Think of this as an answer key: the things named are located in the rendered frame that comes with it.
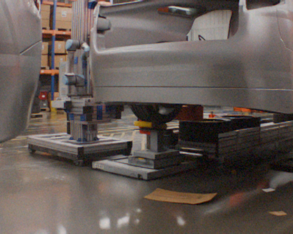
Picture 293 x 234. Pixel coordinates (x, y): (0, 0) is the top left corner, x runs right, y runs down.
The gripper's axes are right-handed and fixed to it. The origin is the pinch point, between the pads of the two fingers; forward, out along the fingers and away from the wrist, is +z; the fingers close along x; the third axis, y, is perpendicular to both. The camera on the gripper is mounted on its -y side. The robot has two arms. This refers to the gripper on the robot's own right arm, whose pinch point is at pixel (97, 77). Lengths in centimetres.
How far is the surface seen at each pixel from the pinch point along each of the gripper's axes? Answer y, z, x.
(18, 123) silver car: -293, 64, 30
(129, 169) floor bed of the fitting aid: -3, 99, 2
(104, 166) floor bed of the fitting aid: 23, 87, 25
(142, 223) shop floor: -146, 132, 6
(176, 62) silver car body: -153, 39, -52
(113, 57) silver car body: -110, 12, -16
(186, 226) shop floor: -156, 143, -19
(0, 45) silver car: -311, 44, 25
